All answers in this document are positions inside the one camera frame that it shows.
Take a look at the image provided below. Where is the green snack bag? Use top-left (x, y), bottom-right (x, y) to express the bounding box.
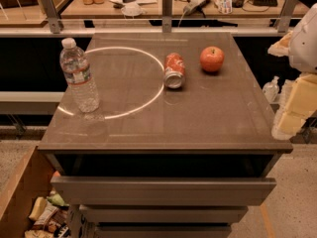
top-left (47, 193), bottom-right (69, 207)

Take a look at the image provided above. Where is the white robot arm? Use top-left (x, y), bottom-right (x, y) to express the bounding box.
top-left (268, 4), bottom-right (317, 140)

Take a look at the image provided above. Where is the bottom grey drawer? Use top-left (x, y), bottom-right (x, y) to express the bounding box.
top-left (95, 225), bottom-right (231, 238)

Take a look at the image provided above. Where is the grey drawer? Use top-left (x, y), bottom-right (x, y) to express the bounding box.
top-left (95, 225), bottom-right (231, 238)
top-left (52, 176), bottom-right (276, 206)
top-left (79, 205), bottom-right (248, 223)

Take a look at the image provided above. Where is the grey power strip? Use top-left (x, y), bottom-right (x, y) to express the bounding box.
top-left (183, 0), bottom-right (211, 15)

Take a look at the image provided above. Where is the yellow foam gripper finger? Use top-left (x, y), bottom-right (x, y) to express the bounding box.
top-left (271, 73), bottom-right (317, 140)

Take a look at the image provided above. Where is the yellow snack bag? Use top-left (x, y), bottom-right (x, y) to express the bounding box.
top-left (29, 197), bottom-right (47, 221)

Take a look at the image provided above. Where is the metal rail bracket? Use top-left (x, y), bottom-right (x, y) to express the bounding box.
top-left (41, 0), bottom-right (63, 34)
top-left (161, 0), bottom-right (172, 33)
top-left (274, 0), bottom-right (298, 33)

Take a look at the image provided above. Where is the red apple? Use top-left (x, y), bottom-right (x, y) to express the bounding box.
top-left (200, 47), bottom-right (225, 72)

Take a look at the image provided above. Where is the left metal rail bracket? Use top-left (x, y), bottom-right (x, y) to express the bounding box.
top-left (41, 0), bottom-right (63, 34)

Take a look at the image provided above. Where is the wooden background desk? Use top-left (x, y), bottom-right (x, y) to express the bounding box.
top-left (59, 0), bottom-right (310, 20)

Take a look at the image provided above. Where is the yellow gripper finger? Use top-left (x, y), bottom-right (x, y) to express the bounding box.
top-left (267, 31), bottom-right (293, 57)

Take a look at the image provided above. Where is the middle metal rail bracket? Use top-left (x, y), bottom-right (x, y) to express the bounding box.
top-left (161, 0), bottom-right (172, 33)

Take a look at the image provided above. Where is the right metal rail bracket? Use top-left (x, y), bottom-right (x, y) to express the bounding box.
top-left (274, 0), bottom-right (298, 33)

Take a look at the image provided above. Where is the white bowl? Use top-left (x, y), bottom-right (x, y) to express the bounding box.
top-left (121, 4), bottom-right (144, 17)

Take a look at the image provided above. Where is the middle grey drawer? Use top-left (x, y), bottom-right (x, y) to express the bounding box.
top-left (79, 205), bottom-right (248, 223)

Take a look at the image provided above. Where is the top grey drawer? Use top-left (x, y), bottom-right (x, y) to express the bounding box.
top-left (52, 176), bottom-right (276, 206)

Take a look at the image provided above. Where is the red coke can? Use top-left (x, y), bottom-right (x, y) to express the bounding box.
top-left (164, 53), bottom-right (185, 89)

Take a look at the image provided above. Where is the clear plastic water bottle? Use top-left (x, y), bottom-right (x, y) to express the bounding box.
top-left (59, 38), bottom-right (99, 113)

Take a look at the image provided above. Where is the grey drawer cabinet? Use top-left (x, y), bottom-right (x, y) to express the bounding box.
top-left (39, 33), bottom-right (292, 238)

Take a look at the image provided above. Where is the wooden snack box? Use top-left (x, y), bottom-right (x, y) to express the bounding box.
top-left (0, 145), bottom-right (72, 238)

